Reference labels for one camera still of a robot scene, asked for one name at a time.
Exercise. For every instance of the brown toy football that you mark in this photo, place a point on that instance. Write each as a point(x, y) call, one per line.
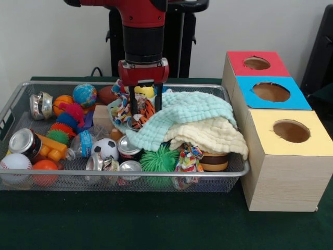
point(105, 95)

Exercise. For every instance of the orange ball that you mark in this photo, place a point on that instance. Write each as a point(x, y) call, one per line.
point(44, 166)

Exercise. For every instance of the clear mesh bin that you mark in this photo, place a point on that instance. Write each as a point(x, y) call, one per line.
point(156, 185)

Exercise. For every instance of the cream waffle cloth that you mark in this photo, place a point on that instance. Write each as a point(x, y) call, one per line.
point(221, 140)

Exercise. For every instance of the mint green cloth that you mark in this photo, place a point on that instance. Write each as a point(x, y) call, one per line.
point(182, 109)

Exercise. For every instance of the black chair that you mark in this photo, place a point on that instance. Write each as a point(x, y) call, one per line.
point(322, 52)

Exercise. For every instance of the orange striped tiger toy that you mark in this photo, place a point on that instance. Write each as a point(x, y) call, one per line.
point(145, 112)

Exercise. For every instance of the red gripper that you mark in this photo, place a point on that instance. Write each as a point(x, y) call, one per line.
point(145, 74)

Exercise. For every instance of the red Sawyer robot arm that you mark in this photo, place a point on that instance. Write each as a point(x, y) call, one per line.
point(143, 15)

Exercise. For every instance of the orange plastic toy block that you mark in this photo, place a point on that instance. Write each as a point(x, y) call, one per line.
point(52, 149)

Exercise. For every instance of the dark green table cloth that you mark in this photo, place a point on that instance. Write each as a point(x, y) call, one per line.
point(156, 221)

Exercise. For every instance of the wooden box with three holes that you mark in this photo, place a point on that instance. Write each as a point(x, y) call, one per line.
point(286, 182)

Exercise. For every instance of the toy hamburger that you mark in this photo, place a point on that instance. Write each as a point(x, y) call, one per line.
point(213, 161)

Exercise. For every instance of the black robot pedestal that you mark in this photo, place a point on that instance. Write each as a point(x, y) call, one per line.
point(182, 39)

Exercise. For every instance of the globe print ball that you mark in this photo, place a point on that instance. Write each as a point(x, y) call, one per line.
point(84, 95)

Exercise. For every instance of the green spiky ball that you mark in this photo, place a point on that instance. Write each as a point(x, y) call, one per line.
point(158, 160)

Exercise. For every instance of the small soccer ball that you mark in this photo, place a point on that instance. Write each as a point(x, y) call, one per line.
point(105, 148)

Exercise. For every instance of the white baseball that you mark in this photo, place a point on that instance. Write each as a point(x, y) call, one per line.
point(14, 162)

